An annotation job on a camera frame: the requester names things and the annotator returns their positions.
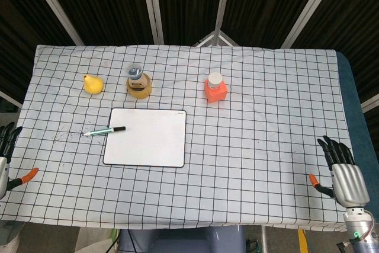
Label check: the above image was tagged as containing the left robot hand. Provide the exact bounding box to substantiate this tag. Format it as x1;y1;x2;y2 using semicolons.
0;122;40;200

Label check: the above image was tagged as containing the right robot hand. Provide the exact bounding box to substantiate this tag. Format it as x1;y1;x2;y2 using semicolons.
309;135;371;208

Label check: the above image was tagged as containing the green marker pen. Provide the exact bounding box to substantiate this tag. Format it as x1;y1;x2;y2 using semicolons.
82;126;127;137

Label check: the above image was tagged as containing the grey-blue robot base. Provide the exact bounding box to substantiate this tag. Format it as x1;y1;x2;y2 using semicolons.
118;225;247;253

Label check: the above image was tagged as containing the white board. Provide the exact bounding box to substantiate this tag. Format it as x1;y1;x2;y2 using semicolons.
102;107;187;168

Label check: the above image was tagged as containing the blue padded table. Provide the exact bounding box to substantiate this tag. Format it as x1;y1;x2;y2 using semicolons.
336;51;371;182

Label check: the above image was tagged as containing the white black-grid tablecloth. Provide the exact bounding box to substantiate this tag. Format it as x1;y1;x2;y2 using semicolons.
0;44;354;233

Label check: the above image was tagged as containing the yellow pear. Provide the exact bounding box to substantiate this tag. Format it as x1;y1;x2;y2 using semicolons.
82;74;105;96

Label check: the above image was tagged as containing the orange cube block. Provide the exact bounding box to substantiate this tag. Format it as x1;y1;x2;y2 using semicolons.
204;79;229;105

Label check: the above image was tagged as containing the clear flask amber liquid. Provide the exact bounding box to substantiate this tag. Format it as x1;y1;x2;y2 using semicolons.
126;63;153;100

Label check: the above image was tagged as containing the white round jar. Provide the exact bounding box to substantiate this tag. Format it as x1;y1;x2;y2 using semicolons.
207;72;223;90

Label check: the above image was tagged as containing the white screen foot bracket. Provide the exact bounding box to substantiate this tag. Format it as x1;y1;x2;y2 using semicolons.
192;29;237;48

